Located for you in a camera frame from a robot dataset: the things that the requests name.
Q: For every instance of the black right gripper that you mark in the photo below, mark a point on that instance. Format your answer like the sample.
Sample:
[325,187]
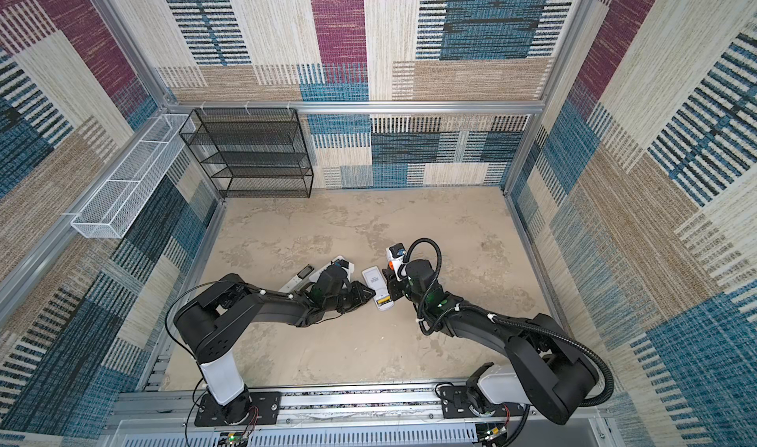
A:
[392,284]

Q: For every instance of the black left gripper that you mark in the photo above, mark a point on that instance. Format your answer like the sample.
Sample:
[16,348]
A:
[359,294]

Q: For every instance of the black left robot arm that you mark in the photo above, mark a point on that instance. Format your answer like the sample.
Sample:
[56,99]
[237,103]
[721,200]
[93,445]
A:
[211,323]

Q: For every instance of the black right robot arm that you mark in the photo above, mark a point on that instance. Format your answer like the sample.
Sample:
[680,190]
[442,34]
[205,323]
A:
[557,374]

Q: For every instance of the slim white remote black screen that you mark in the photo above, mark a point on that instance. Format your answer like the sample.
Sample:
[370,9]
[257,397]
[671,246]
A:
[298,281]

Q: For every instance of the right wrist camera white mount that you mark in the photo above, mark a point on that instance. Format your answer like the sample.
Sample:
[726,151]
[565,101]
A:
[396,254]

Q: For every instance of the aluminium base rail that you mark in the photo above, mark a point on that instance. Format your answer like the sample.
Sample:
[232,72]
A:
[425,413]

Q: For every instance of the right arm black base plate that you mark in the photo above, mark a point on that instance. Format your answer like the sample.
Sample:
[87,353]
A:
[482,401]

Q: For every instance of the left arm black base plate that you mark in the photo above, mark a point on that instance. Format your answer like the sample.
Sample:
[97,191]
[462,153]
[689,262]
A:
[236,408]

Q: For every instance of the black wire mesh shelf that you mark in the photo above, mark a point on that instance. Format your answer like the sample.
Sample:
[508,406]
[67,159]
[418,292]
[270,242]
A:
[251,153]

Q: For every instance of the white wire mesh basket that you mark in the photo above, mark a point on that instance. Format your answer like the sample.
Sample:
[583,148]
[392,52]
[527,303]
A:
[117,202]

